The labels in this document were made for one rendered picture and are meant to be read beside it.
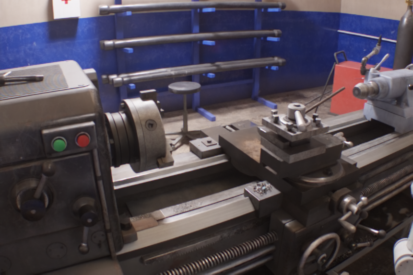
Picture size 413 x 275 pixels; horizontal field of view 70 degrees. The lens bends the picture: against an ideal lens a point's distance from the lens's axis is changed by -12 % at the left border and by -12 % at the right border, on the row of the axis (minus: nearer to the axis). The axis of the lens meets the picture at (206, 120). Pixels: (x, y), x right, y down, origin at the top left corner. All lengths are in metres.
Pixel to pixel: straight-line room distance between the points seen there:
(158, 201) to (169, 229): 0.34
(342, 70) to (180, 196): 3.11
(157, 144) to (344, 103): 3.44
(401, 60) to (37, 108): 3.78
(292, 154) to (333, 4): 5.21
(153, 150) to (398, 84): 1.44
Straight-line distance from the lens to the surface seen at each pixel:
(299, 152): 1.10
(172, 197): 1.45
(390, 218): 2.08
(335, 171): 1.26
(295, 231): 1.19
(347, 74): 4.18
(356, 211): 1.21
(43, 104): 0.82
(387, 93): 1.98
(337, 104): 4.31
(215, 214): 1.16
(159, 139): 1.04
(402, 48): 4.08
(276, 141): 1.13
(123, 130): 1.05
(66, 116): 0.80
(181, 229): 1.11
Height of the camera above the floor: 1.54
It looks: 21 degrees down
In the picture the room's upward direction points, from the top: straight up
